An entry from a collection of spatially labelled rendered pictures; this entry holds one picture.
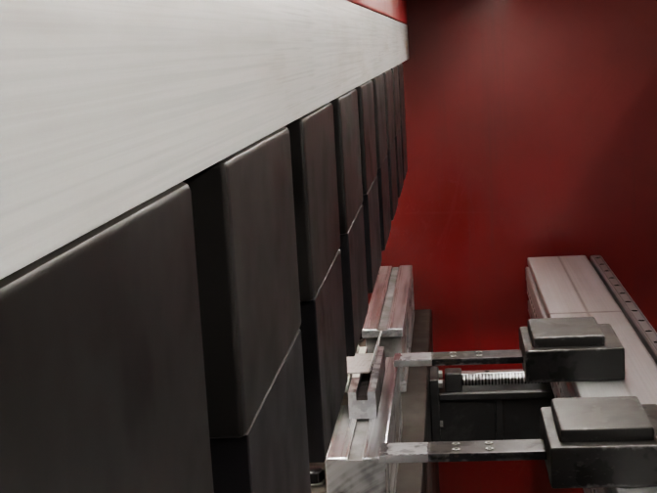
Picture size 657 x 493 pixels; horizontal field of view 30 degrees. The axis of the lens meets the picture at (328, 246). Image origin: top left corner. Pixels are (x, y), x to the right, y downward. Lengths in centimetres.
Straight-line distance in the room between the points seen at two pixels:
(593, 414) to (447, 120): 121
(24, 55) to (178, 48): 11
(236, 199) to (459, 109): 189
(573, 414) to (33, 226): 95
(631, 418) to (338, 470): 30
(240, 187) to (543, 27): 190
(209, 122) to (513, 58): 193
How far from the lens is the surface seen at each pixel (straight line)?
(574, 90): 227
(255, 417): 40
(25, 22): 20
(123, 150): 25
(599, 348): 140
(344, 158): 77
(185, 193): 30
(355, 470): 123
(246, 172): 40
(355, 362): 145
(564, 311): 176
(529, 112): 226
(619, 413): 113
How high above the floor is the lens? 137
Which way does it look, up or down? 9 degrees down
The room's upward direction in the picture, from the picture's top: 3 degrees counter-clockwise
